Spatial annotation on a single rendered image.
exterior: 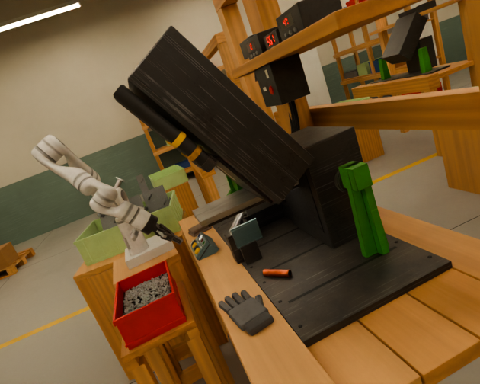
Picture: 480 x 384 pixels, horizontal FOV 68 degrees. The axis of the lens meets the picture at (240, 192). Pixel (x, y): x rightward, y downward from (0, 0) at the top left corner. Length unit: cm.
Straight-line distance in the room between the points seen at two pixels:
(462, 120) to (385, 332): 52
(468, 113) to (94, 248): 200
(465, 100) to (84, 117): 797
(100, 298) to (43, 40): 702
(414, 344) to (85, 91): 812
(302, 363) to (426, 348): 24
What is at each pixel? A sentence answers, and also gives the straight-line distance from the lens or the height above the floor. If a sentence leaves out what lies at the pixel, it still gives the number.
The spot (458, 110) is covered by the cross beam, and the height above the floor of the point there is 123.
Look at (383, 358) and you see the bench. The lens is 83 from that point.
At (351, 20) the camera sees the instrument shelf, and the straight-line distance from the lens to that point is 92.
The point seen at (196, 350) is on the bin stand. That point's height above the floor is 69.
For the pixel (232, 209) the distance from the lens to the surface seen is 111.
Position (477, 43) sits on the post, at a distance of 82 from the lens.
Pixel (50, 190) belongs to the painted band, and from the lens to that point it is 880.
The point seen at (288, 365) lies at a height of 90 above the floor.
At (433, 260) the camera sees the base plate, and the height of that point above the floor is 90.
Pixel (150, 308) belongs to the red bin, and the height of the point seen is 90.
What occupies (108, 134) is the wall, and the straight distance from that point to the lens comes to 844.
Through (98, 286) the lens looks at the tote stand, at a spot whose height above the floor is 68.
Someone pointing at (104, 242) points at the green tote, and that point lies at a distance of 231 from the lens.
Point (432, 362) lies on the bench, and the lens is 81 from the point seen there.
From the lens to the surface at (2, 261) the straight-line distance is 676.
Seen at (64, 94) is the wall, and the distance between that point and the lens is 858.
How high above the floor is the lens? 146
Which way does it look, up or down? 15 degrees down
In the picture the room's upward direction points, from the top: 20 degrees counter-clockwise
